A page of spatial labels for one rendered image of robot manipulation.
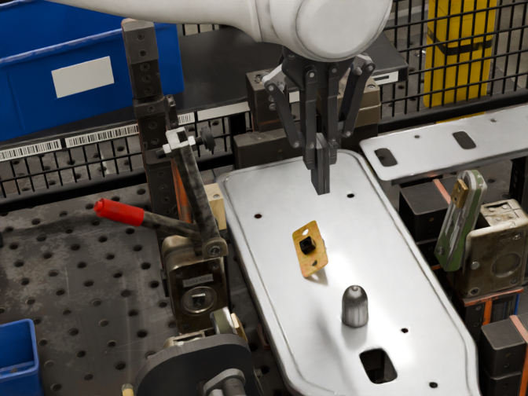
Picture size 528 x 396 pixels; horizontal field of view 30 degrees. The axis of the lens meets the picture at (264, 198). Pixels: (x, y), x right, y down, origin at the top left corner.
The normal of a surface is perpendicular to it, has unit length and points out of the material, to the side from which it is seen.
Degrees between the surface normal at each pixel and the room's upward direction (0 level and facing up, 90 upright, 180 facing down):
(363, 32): 88
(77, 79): 90
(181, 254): 0
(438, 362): 0
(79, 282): 0
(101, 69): 90
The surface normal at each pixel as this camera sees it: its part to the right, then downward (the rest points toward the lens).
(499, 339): -0.06, -0.77
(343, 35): 0.19, 0.60
